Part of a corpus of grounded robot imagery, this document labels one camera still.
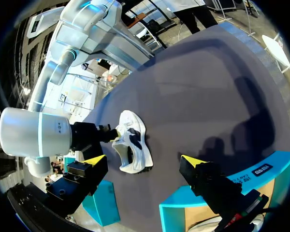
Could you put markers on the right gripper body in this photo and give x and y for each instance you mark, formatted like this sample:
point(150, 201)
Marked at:
point(87, 135)

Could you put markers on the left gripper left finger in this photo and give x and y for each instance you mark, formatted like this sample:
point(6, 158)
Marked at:
point(87, 174)

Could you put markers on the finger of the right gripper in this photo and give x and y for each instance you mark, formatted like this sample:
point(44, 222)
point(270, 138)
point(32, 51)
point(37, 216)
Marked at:
point(118, 137)

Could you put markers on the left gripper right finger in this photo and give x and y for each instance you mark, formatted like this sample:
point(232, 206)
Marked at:
point(207, 178)

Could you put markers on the white shoe with dark marks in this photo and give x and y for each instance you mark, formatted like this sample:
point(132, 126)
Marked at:
point(135, 145)

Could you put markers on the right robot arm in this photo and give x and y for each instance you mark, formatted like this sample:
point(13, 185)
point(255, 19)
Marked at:
point(31, 131)

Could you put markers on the teal box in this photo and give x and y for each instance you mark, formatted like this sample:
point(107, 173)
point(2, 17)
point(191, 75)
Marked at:
point(104, 205)
point(268, 169)

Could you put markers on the person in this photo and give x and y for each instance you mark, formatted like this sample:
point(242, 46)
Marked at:
point(195, 17)

